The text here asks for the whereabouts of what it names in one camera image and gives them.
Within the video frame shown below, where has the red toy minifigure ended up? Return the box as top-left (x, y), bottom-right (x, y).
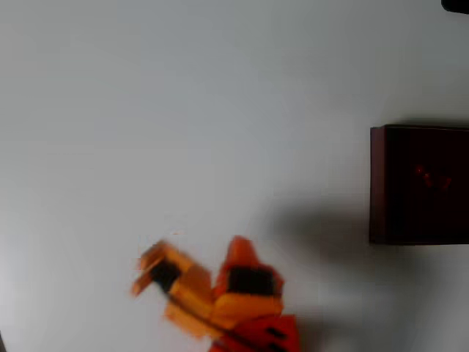
top-left (413, 164), bottom-right (452, 192)

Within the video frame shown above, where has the dark red open box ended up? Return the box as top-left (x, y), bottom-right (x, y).
top-left (369, 123), bottom-right (469, 246)

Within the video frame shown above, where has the black object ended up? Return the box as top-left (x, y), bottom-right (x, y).
top-left (441, 0), bottom-right (469, 15)

